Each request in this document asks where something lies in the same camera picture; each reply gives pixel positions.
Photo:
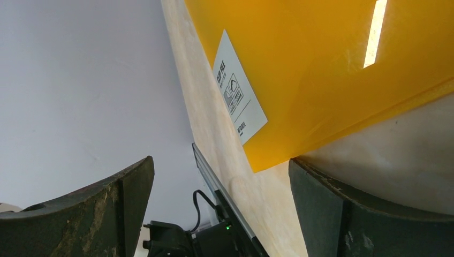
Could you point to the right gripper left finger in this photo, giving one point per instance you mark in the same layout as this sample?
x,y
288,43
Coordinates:
x,y
101,219

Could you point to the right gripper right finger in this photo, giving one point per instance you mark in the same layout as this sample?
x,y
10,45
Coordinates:
x,y
337,219

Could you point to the orange plastic clip folder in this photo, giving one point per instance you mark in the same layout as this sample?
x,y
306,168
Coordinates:
x,y
297,75

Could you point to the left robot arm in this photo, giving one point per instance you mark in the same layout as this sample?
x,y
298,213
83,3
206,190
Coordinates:
x,y
221,239

